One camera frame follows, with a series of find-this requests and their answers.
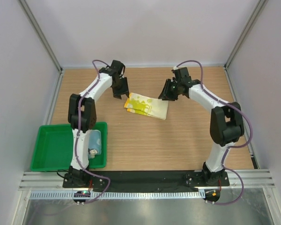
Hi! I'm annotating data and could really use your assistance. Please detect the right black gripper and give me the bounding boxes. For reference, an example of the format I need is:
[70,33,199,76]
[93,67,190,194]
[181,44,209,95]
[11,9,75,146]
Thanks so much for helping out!
[159,79,181,102]

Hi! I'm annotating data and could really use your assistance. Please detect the right aluminium frame post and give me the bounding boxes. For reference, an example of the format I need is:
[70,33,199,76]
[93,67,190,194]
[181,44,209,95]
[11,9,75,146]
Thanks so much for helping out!
[224,0,268,70]

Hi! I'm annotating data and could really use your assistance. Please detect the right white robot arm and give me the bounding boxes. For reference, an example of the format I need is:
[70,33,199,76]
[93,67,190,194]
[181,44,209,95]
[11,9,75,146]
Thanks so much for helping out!
[158,67,244,186]

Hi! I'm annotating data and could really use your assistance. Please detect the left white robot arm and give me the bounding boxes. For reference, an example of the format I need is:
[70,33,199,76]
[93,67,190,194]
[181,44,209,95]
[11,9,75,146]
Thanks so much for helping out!
[63,60,129,188]

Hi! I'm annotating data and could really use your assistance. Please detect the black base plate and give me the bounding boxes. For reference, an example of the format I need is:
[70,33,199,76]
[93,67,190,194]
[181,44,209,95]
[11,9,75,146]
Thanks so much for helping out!
[63,170,230,193]

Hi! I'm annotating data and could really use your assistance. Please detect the yellow green patterned towel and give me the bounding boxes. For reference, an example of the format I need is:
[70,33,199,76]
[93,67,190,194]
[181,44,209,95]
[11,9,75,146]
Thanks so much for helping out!
[124,93,169,120]

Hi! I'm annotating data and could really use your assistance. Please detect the green plastic tray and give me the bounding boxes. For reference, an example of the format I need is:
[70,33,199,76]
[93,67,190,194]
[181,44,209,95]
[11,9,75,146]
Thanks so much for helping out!
[30,122,108,172]

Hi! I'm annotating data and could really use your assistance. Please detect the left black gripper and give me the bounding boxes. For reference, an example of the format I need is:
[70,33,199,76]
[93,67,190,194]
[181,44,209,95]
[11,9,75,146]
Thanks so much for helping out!
[113,77,130,100]

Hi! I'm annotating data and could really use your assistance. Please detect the blue polka dot towel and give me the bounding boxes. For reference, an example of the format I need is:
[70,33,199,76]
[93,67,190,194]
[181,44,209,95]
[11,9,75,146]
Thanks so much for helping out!
[88,130,102,159]

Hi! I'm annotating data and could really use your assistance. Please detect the aluminium frame post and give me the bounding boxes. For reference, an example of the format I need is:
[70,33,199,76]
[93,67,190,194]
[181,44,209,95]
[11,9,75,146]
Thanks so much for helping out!
[18,0,63,73]
[224,0,268,70]

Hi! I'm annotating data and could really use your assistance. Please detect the aluminium front rail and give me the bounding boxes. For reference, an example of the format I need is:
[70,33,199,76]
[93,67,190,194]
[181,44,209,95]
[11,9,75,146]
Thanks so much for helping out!
[18,169,275,191]

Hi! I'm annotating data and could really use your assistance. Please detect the white slotted cable duct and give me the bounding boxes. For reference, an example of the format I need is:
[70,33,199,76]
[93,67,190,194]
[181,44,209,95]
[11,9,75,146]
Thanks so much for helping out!
[30,190,205,201]

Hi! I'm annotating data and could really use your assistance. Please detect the left aluminium frame post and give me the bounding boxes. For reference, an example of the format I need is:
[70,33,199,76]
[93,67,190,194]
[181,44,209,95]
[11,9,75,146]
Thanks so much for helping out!
[18,0,63,73]

